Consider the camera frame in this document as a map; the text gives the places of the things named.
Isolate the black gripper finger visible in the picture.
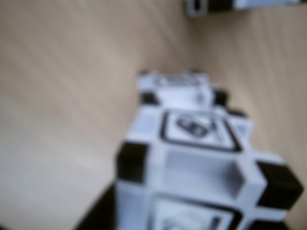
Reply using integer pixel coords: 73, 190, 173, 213
73, 185, 119, 230

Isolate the white black-cornered marker cube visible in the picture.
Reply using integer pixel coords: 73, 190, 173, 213
186, 0, 307, 18
115, 105, 305, 230

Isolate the white cube with blue LEDs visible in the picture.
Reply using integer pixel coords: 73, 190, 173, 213
136, 69, 230, 115

